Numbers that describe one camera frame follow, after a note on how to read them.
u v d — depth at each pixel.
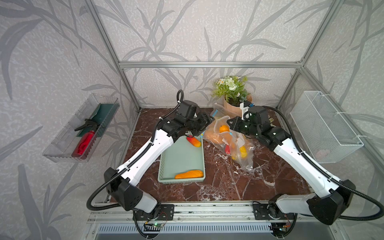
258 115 0.52
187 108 0.53
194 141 0.96
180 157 0.89
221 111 1.07
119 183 0.39
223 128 0.81
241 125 0.64
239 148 0.83
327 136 0.61
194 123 0.62
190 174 0.81
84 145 0.59
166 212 0.73
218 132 0.79
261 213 0.73
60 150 0.58
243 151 0.85
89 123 0.66
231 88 0.91
